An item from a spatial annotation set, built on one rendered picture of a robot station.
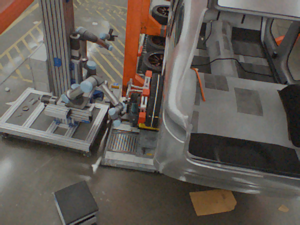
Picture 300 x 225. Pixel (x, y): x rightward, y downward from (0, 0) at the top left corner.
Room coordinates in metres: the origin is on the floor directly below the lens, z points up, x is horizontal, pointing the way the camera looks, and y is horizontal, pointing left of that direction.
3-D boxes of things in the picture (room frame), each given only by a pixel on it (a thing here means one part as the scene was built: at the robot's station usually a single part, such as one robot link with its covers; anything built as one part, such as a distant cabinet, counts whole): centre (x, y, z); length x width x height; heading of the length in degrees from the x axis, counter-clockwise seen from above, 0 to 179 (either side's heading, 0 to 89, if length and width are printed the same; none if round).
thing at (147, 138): (2.72, -0.08, 0.32); 0.40 x 0.30 x 0.28; 1
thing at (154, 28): (5.10, 0.06, 0.69); 0.52 x 0.17 x 0.35; 91
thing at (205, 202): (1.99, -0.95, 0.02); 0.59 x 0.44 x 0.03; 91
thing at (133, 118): (2.97, 0.07, 0.26); 0.42 x 0.18 x 0.35; 91
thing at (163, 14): (6.26, 0.00, 0.39); 0.66 x 0.66 x 0.24
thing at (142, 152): (2.67, -0.08, 0.13); 0.50 x 0.36 x 0.10; 1
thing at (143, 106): (2.72, 0.09, 0.85); 0.54 x 0.07 x 0.54; 1
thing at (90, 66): (3.02, 0.84, 0.98); 0.13 x 0.12 x 0.14; 58
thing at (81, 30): (3.09, 0.95, 1.19); 0.15 x 0.12 x 0.55; 58
